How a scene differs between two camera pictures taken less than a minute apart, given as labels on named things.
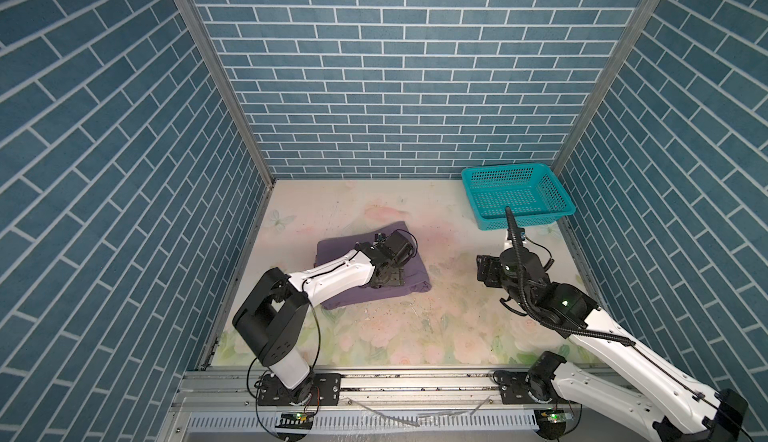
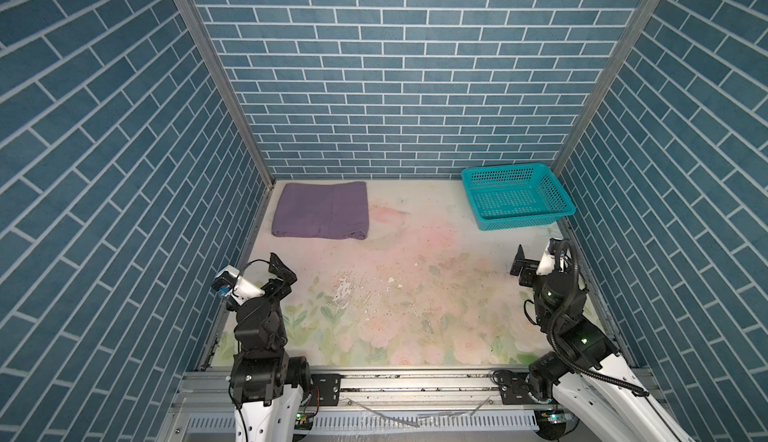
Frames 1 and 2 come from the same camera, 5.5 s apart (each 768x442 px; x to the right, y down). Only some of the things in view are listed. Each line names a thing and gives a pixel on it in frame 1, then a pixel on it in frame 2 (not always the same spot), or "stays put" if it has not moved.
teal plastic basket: (532, 191) stays put
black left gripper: (398, 277) to (288, 278)
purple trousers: (416, 275) to (330, 210)
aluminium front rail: (391, 391) stays put
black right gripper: (490, 265) to (530, 269)
